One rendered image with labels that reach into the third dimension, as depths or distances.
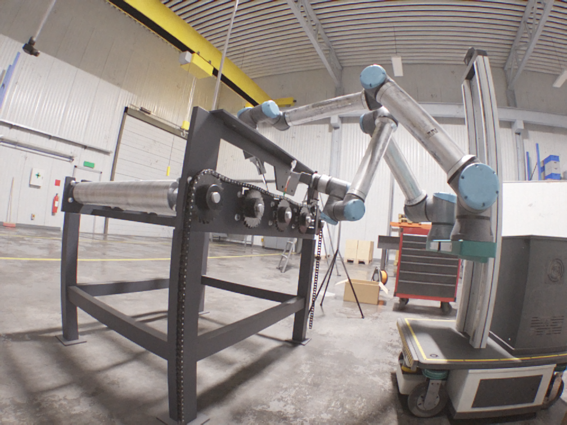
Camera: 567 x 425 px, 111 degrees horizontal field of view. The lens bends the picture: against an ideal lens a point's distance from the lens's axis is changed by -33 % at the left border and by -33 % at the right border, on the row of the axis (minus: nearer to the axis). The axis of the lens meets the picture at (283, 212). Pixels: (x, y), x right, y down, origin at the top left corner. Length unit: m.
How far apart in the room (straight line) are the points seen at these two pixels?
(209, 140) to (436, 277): 2.84
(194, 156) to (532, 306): 1.46
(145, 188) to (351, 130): 11.60
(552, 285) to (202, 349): 1.46
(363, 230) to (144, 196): 10.69
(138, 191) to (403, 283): 2.86
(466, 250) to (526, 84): 13.33
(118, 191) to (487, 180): 1.36
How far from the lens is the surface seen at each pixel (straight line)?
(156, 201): 1.06
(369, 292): 3.60
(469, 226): 1.20
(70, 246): 1.74
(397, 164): 1.66
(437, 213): 1.67
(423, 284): 3.37
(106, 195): 1.34
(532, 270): 1.38
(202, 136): 1.02
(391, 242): 6.33
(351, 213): 1.21
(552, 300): 1.48
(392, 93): 1.21
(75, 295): 1.69
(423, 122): 1.14
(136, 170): 11.95
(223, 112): 1.04
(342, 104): 1.43
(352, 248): 9.40
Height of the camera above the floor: 0.77
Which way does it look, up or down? 4 degrees up
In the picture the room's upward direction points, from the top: 6 degrees clockwise
